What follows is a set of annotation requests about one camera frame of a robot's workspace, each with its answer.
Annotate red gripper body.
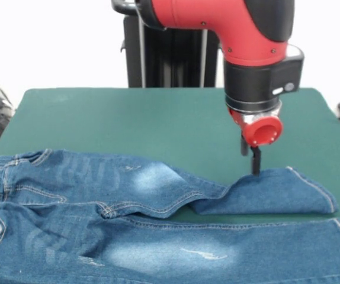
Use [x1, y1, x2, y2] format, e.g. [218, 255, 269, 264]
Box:
[228, 108, 284, 147]

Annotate blue denim jeans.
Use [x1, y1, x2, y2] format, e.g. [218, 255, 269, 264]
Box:
[0, 149, 340, 284]

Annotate dark green table cloth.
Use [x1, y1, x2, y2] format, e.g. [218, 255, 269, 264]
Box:
[0, 86, 340, 284]

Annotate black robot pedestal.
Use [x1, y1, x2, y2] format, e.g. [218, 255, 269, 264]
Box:
[112, 0, 221, 88]

